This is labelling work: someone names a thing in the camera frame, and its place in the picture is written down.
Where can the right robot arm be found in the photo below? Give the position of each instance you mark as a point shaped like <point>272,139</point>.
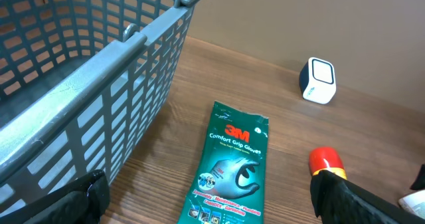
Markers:
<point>419,182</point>

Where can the grey plastic shopping basket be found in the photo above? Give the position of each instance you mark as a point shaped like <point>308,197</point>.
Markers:
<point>81,82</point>

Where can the green 3M gloves package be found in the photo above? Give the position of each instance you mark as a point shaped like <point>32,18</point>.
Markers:
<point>229,185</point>

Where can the red chili sauce bottle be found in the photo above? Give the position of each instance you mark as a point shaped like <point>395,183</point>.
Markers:
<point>326,158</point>

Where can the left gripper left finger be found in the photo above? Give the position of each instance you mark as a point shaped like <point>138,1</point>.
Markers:
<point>83,200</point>

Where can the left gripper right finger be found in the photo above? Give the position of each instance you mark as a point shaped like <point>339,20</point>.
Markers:
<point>337,200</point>

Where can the white barcode scanner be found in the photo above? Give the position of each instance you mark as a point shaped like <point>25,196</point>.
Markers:
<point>317,81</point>

